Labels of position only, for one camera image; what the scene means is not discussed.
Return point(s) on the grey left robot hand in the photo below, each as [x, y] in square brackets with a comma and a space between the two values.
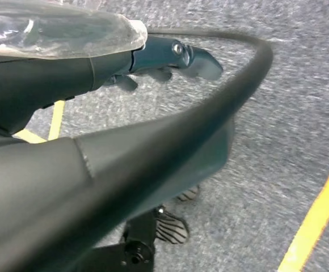
[39, 75]

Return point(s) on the black ribbed robot foot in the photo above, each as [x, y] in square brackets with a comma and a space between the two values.
[172, 227]
[190, 194]

